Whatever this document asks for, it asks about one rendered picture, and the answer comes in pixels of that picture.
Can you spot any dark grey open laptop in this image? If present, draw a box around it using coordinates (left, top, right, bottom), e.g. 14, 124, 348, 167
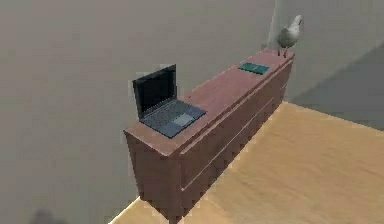
132, 63, 207, 139

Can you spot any reddish brown chest of drawers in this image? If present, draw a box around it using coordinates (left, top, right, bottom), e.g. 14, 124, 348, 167
123, 48, 296, 223

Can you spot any green flat book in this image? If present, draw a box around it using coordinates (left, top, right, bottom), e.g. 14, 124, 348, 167
237, 61, 271, 76

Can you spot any white bird figurine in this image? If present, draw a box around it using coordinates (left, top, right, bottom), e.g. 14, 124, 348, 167
276, 14, 305, 59

